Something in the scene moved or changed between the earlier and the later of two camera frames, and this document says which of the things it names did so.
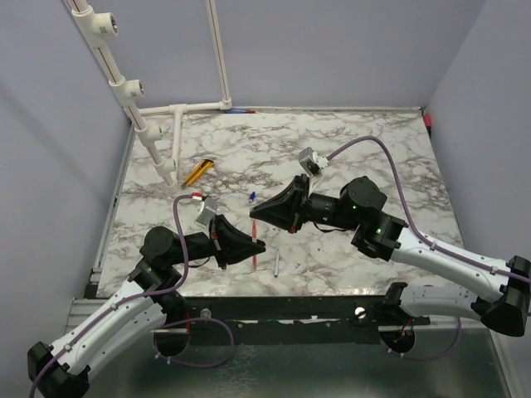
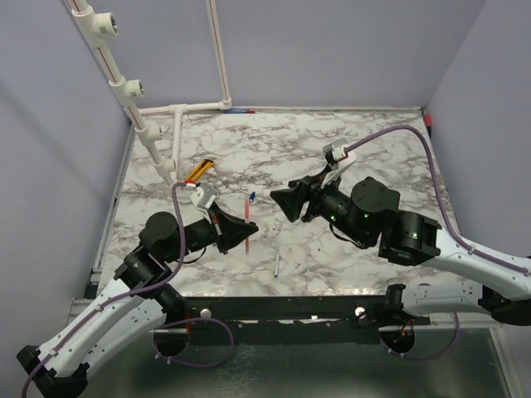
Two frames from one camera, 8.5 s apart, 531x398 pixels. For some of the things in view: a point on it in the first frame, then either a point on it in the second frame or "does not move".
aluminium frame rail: [80, 309] does not move
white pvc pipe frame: [97, 27] does not move
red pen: [254, 235] -> [247, 220]
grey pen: [277, 263] does not move
